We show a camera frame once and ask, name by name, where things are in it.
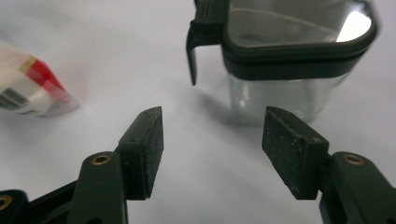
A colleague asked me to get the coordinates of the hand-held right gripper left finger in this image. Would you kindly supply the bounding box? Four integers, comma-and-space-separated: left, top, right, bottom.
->
66, 105, 164, 224

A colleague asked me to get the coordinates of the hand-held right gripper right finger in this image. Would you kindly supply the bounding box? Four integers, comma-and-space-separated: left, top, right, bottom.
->
262, 105, 396, 224

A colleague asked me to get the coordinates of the clear jar with black lid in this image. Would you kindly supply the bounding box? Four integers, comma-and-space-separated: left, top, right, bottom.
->
185, 0, 379, 127

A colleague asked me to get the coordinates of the red and white packet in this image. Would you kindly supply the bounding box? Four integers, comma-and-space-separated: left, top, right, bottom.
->
0, 39, 80, 119

